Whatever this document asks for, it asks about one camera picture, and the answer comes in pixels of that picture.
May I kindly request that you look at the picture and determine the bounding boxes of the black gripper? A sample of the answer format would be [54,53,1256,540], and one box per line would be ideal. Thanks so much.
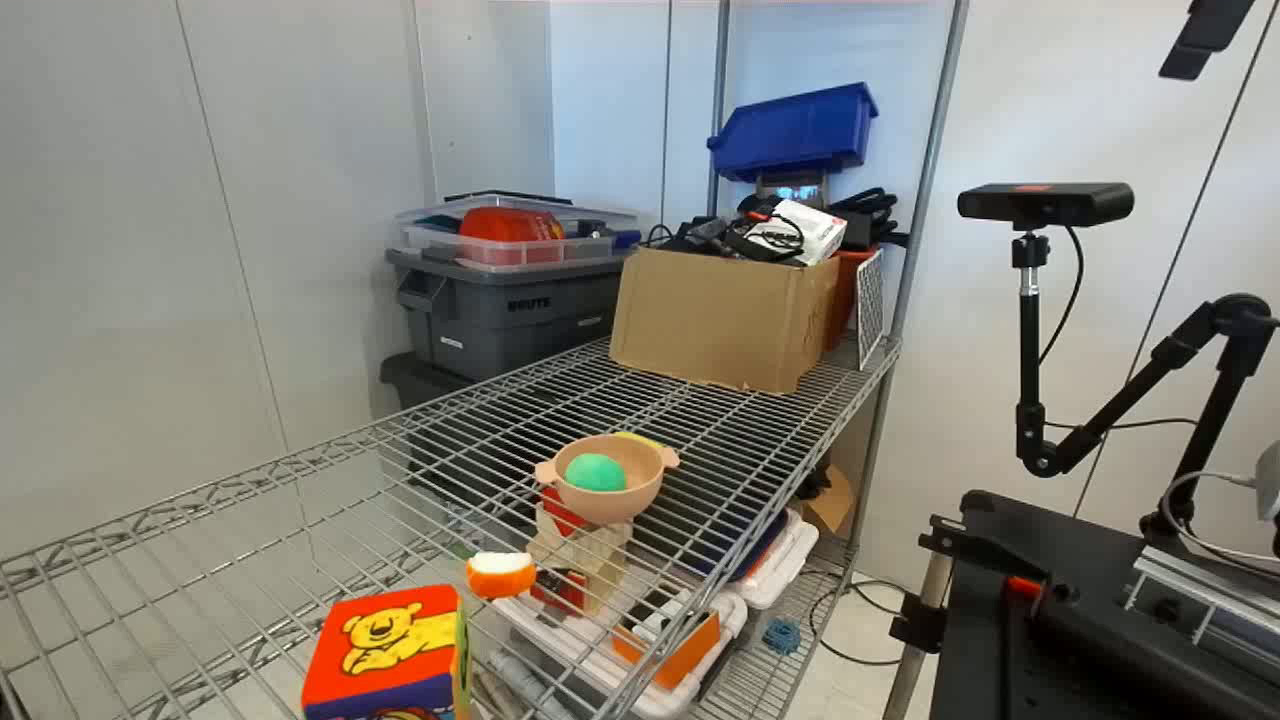
[1158,0,1262,84]

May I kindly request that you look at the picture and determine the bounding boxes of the green round plushy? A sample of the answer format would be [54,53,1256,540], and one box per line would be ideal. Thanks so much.
[559,449,631,497]

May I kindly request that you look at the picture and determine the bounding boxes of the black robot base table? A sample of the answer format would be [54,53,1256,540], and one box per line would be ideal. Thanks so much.
[889,488,1280,720]

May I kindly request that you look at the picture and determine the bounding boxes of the blue plastic bin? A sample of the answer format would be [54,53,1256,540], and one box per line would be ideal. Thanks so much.
[704,78,885,185]

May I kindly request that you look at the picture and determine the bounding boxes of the small white box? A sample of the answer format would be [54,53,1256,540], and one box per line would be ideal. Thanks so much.
[766,195,854,267]

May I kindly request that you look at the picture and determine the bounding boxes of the large cardboard box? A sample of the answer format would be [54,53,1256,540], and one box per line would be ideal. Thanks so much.
[610,242,848,400]

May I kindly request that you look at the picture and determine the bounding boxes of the brown cardboard piece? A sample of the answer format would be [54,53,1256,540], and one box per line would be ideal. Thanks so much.
[798,456,863,540]

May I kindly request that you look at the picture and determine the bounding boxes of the white plastic tray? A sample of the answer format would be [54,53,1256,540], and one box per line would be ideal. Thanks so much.
[726,510,821,611]

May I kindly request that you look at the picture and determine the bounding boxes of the clear container with red contents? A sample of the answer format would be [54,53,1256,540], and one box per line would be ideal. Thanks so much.
[395,186,647,274]

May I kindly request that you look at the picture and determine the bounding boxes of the blue tape roll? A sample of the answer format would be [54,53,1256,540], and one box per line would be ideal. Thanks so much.
[760,616,807,655]

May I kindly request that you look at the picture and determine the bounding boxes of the grey storage tote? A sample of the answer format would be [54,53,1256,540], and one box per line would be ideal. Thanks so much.
[384,242,631,378]

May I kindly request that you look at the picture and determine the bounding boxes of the white orange flat box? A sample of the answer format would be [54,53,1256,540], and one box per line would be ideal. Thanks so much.
[491,583,751,720]

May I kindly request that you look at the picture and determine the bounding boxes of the small orange white toy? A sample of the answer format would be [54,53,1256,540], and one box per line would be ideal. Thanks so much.
[463,548,542,604]

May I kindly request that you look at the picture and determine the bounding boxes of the colourful soft cube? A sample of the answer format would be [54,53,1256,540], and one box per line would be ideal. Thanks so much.
[299,579,471,720]

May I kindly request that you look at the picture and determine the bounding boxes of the black stereo camera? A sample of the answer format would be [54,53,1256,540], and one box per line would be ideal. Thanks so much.
[956,179,1139,231]

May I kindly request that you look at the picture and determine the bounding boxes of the black articulated camera stand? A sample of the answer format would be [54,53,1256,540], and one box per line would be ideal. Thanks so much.
[1009,223,1280,550]

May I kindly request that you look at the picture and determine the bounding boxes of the black cable pile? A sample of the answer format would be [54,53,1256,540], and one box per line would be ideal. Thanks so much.
[653,186,901,265]

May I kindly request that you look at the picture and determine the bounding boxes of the metal wire rack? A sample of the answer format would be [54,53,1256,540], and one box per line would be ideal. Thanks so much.
[0,0,975,720]

